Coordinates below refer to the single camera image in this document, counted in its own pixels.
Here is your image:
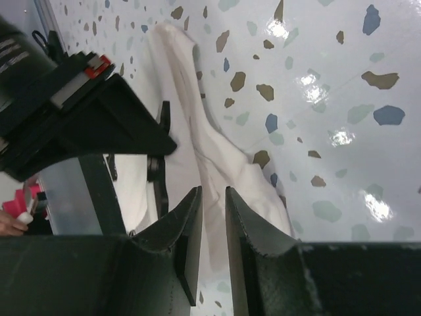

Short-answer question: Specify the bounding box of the bare human hand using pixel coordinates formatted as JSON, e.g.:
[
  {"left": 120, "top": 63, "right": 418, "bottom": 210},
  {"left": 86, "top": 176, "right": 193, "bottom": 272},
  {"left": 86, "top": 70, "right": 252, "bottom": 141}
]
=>
[{"left": 0, "top": 211, "right": 28, "bottom": 236}]

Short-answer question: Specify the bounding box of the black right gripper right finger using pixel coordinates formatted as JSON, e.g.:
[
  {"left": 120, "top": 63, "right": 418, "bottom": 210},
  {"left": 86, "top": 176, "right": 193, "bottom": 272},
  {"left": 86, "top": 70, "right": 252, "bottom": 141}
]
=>
[{"left": 226, "top": 187, "right": 420, "bottom": 315}]

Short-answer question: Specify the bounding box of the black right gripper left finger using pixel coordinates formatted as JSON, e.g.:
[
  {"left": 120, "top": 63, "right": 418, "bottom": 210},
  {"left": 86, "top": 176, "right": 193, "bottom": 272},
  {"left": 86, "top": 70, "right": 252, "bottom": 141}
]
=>
[{"left": 1, "top": 187, "right": 202, "bottom": 315}]

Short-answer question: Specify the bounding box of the pink object beyond table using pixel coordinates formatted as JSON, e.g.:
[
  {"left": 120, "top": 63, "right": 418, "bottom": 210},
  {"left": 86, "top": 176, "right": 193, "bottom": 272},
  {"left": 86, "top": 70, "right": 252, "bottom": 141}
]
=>
[{"left": 2, "top": 184, "right": 43, "bottom": 220}]

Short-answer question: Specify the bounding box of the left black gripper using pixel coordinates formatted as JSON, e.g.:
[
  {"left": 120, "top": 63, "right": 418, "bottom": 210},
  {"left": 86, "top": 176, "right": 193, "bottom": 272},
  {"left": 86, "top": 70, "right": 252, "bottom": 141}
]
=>
[{"left": 1, "top": 18, "right": 177, "bottom": 182}]

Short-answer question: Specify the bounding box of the white t shirt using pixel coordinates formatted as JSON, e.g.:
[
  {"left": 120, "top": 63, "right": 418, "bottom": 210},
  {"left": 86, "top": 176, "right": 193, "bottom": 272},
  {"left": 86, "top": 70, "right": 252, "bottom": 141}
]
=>
[{"left": 105, "top": 21, "right": 302, "bottom": 316}]

